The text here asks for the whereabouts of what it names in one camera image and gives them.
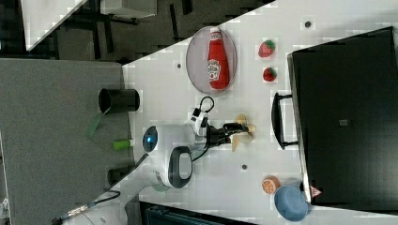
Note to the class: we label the blue bowl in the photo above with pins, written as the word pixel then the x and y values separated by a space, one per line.
pixel 291 204

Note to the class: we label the white side table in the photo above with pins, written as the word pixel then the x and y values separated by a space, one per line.
pixel 41 17

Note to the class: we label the orange half toy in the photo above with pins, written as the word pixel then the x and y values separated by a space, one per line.
pixel 270 184

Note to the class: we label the blue metal frame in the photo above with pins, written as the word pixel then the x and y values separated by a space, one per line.
pixel 164 216

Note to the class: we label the black utensil holder cup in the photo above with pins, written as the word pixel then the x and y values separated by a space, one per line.
pixel 118 100

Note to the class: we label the peeled toy banana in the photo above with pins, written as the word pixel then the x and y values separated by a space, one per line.
pixel 243 137

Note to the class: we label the green slotted spatula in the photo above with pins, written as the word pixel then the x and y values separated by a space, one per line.
pixel 95 123

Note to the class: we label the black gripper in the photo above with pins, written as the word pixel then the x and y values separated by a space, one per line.
pixel 218 136

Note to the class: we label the red ketchup bottle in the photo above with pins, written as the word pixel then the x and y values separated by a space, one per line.
pixel 217 63

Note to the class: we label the small green cup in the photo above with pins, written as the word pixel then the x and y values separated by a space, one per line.
pixel 121 144

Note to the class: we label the small red toy strawberry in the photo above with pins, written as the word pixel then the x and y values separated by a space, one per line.
pixel 269 74

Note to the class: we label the black cylinder cup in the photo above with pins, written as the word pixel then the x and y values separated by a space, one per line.
pixel 117 174

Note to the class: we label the large red toy strawberry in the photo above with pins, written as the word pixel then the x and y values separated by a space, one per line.
pixel 266 49

